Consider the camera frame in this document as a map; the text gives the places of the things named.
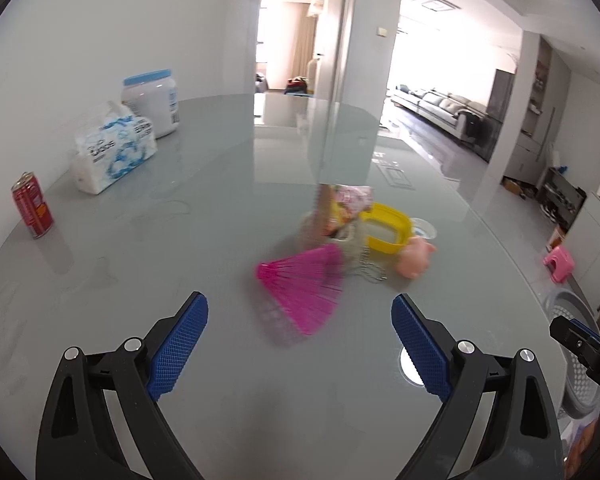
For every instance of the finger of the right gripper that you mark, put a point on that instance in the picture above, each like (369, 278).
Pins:
(582, 342)

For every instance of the pink pig toy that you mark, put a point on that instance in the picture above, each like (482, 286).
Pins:
(414, 257)

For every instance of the white cabinet counter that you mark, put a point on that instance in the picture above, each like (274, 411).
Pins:
(583, 243)

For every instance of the pink plastic stool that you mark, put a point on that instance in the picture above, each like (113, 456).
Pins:
(560, 263)

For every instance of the clear plastic cup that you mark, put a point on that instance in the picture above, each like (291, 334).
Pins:
(423, 229)

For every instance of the plush keychain toy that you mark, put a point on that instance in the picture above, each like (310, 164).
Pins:
(351, 239)

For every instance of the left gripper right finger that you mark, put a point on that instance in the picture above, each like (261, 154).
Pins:
(521, 439)

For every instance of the pink snack bag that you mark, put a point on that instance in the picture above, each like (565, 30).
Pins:
(338, 205)

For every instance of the white blue tissue pack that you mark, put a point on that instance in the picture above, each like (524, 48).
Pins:
(110, 141)

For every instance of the grey perforated laundry basket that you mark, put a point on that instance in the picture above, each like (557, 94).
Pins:
(582, 393)

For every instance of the grey sofa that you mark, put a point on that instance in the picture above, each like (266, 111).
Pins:
(456, 115)

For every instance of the red soda can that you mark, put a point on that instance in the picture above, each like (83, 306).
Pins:
(31, 204)

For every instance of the shoe rack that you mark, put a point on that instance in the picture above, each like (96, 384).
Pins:
(559, 199)

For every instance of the white jar blue lid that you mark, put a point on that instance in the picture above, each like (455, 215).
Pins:
(153, 95)

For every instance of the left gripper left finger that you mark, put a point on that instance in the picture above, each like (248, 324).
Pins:
(77, 438)

